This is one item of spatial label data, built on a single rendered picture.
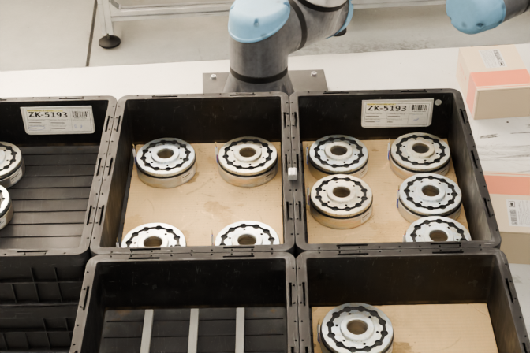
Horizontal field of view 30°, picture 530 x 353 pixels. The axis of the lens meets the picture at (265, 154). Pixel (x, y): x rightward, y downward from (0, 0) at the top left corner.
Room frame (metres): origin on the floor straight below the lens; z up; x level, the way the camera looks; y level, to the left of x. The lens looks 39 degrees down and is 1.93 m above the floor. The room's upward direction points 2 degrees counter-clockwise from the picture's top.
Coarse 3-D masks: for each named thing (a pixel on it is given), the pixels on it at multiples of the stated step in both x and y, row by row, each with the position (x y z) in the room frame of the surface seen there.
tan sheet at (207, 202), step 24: (192, 144) 1.41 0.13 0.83; (216, 168) 1.34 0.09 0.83; (144, 192) 1.28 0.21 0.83; (168, 192) 1.28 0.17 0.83; (192, 192) 1.27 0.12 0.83; (216, 192) 1.27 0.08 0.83; (240, 192) 1.27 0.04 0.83; (264, 192) 1.27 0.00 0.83; (144, 216) 1.22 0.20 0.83; (168, 216) 1.22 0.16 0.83; (192, 216) 1.21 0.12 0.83; (216, 216) 1.21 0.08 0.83; (240, 216) 1.21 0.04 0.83; (264, 216) 1.21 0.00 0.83; (192, 240) 1.16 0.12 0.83
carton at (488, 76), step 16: (464, 48) 1.78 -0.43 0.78; (480, 48) 1.78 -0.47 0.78; (496, 48) 1.78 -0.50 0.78; (512, 48) 1.78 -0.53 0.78; (464, 64) 1.74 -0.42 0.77; (480, 64) 1.72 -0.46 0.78; (496, 64) 1.72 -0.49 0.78; (512, 64) 1.72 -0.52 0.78; (464, 80) 1.72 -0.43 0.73; (480, 80) 1.66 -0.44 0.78; (496, 80) 1.66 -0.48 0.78; (512, 80) 1.66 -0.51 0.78; (528, 80) 1.66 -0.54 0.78; (464, 96) 1.71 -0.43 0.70; (480, 96) 1.63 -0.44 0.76; (496, 96) 1.63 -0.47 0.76; (512, 96) 1.63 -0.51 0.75; (528, 96) 1.63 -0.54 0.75; (480, 112) 1.63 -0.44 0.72; (496, 112) 1.63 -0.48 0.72; (512, 112) 1.63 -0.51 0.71; (528, 112) 1.63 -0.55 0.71
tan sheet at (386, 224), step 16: (304, 144) 1.40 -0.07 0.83; (368, 144) 1.39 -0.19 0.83; (384, 144) 1.39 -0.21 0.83; (304, 160) 1.35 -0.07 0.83; (368, 160) 1.35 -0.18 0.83; (384, 160) 1.35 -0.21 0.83; (304, 176) 1.31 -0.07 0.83; (368, 176) 1.30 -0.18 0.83; (384, 176) 1.30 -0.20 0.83; (448, 176) 1.30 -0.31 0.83; (384, 192) 1.26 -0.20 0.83; (384, 208) 1.22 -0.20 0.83; (320, 224) 1.19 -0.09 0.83; (368, 224) 1.18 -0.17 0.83; (384, 224) 1.18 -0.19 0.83; (400, 224) 1.18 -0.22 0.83; (464, 224) 1.18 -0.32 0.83; (320, 240) 1.15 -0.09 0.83; (336, 240) 1.15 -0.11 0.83; (352, 240) 1.14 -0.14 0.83; (368, 240) 1.14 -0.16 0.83; (384, 240) 1.14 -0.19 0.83; (400, 240) 1.14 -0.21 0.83
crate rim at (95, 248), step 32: (128, 96) 1.42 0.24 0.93; (160, 96) 1.42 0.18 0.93; (192, 96) 1.42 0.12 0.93; (224, 96) 1.41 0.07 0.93; (256, 96) 1.41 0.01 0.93; (288, 96) 1.41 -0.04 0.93; (288, 128) 1.31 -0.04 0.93; (288, 160) 1.23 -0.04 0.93; (288, 192) 1.15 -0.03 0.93; (96, 224) 1.09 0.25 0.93; (288, 224) 1.08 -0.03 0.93
